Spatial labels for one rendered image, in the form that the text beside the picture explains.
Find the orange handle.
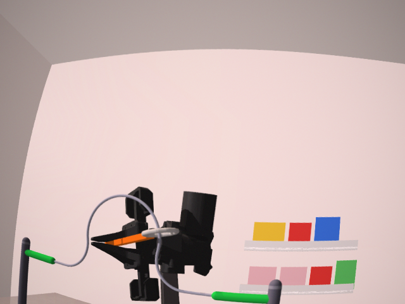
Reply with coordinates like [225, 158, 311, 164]
[105, 227, 180, 246]

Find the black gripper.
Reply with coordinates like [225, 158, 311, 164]
[90, 187, 160, 301]

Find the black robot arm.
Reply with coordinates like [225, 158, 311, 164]
[158, 191, 218, 304]

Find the thin grey wire with green sections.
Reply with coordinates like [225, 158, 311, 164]
[18, 194, 282, 304]

